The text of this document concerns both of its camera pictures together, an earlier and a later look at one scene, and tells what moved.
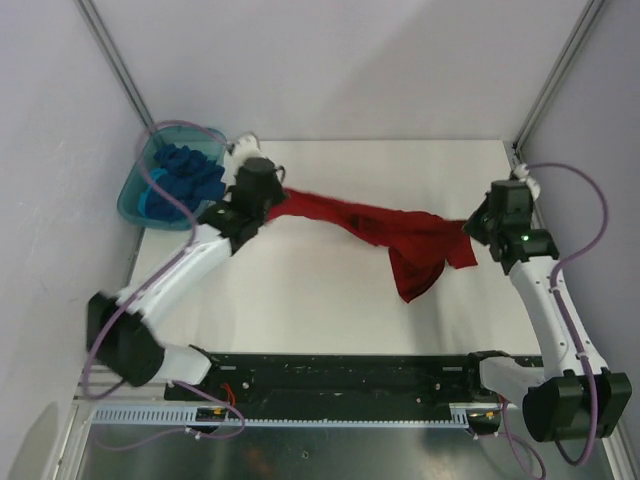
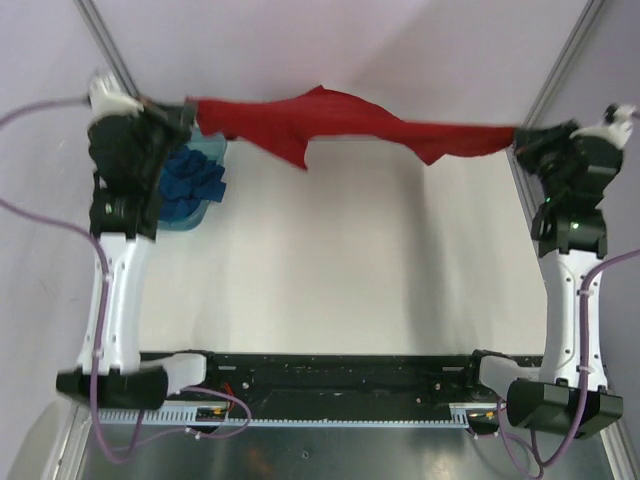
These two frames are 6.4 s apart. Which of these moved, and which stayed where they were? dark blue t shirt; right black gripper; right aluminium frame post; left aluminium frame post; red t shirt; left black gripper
Moved: right black gripper; left black gripper; red t shirt
Stayed: right aluminium frame post; dark blue t shirt; left aluminium frame post
